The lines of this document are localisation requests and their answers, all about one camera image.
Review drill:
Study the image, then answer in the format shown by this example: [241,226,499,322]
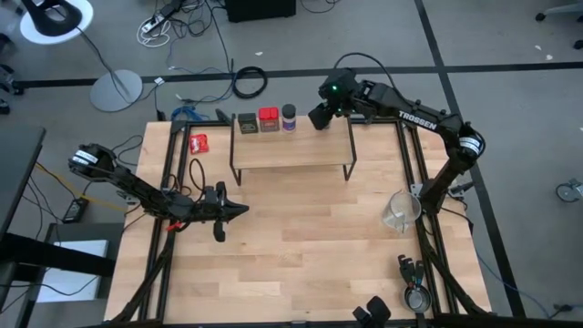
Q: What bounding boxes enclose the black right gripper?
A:
[308,67,366,131]

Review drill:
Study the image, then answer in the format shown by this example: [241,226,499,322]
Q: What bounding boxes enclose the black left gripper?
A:
[199,180,251,243]

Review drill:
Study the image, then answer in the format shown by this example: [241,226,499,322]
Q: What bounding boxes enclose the white purple-label spice bottle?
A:
[281,103,298,133]

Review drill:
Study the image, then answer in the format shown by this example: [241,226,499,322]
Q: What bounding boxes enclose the red smoked paprika tin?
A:
[258,107,281,133]

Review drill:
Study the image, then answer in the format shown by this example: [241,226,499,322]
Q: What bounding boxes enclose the dark green spice tin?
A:
[237,112,260,135]

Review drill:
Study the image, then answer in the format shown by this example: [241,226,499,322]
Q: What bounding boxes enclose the wooden shelf with black legs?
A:
[229,113,361,187]

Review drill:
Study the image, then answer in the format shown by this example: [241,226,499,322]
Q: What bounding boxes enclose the red foil packet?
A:
[188,133,210,156]

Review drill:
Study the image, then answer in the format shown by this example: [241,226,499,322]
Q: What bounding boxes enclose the black floor box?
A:
[224,0,298,24]

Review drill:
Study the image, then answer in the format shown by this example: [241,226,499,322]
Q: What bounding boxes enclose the black power adapter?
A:
[62,196,91,224]

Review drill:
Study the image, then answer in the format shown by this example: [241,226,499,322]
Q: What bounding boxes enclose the grey disc floor stand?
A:
[89,69,144,113]

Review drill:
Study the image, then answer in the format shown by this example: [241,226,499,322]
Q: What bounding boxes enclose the black lumpy object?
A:
[352,295,393,328]

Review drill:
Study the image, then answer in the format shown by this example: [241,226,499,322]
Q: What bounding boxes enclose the white panel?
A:
[36,239,110,304]

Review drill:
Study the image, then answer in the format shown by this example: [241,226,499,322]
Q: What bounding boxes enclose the black desk beam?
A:
[0,231,118,277]

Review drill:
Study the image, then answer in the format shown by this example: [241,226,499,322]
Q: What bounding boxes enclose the white power strip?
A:
[139,13,166,34]

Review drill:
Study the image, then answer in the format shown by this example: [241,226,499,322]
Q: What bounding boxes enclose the nested metal measuring cups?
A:
[396,253,434,315]

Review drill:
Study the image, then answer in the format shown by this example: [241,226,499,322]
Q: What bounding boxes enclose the dark desk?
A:
[0,127,47,238]

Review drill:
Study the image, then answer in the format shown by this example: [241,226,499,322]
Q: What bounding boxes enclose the black pillar on white disc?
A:
[18,0,95,46]

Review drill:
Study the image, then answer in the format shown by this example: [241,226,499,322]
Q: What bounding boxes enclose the grey caster wheel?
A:
[555,179,583,204]

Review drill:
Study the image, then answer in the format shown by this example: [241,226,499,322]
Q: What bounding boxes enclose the black wheeled base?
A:
[0,31,25,116]

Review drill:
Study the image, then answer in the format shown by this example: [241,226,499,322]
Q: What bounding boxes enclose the grey chair base with casters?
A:
[534,0,583,50]

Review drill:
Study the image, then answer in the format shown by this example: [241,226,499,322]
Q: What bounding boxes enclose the black coiled cable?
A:
[231,66,269,100]

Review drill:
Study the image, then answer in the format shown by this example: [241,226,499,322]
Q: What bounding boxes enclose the black aluminium table frame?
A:
[108,116,493,328]

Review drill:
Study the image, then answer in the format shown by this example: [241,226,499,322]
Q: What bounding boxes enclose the blue cable bundle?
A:
[170,105,202,123]

